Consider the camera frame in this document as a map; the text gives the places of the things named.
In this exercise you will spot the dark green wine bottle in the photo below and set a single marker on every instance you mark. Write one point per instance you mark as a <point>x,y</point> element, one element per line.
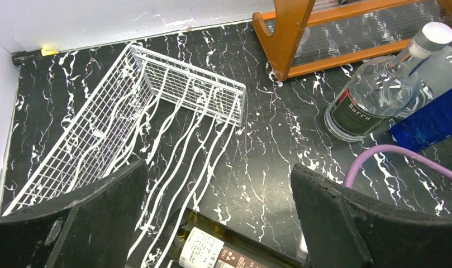
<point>190,239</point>

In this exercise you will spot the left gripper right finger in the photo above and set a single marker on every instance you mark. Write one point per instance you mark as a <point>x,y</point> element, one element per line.
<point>345,228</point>

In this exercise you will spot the blue square bottle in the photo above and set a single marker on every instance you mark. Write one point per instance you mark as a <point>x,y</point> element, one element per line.
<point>430,119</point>

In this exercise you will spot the clear round white-capped bottle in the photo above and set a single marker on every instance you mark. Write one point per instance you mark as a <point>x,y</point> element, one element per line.
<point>383,87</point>

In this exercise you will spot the orange wooden shelf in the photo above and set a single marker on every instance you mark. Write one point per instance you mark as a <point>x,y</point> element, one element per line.
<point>301,37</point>

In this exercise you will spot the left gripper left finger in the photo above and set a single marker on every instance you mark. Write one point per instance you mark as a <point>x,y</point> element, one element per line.
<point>91,226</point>

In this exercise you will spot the white wire wine rack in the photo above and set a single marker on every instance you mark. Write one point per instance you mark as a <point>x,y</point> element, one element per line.
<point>83,115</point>

